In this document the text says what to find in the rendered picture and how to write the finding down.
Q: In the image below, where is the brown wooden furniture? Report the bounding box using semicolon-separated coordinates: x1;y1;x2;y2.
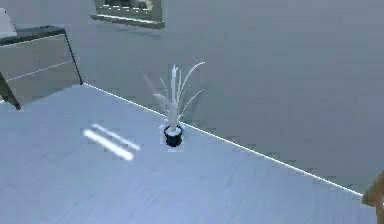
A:
361;170;384;224

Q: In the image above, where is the white plant in black pot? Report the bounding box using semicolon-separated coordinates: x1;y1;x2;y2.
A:
142;61;206;148

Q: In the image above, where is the grey chest of drawers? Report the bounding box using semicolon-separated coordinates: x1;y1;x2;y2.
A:
0;25;84;111

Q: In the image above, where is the white flat object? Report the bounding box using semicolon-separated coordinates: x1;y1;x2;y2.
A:
0;7;18;40

